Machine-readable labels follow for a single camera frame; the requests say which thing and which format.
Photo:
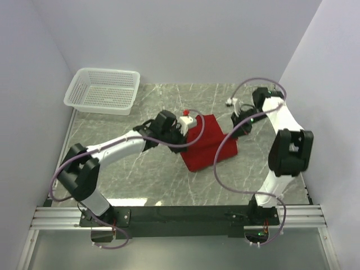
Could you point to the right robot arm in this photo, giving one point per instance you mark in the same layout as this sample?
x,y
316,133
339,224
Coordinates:
x,y
288,156

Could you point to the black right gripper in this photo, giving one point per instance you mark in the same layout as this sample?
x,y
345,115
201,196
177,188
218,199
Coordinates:
x,y
242,130

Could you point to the white plastic basket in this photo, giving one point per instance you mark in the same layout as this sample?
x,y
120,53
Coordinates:
x,y
103,91

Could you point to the black base beam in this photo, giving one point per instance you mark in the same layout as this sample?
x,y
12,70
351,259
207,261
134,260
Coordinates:
x,y
174,221

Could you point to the red t shirt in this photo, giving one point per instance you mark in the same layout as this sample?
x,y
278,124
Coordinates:
x,y
201,154

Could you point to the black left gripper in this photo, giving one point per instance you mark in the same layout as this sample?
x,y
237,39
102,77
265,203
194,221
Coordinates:
x,y
182,139

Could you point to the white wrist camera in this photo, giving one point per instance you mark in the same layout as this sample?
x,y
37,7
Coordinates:
x,y
186,122
234,102

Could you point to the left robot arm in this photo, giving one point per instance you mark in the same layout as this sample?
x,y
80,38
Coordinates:
x,y
80,176

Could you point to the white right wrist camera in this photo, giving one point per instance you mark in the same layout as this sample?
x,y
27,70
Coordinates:
x,y
234,102

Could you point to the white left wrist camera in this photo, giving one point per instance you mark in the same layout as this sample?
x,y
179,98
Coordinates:
x,y
186,122

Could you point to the aluminium frame rail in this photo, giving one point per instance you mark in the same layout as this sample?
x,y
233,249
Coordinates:
x,y
58,218

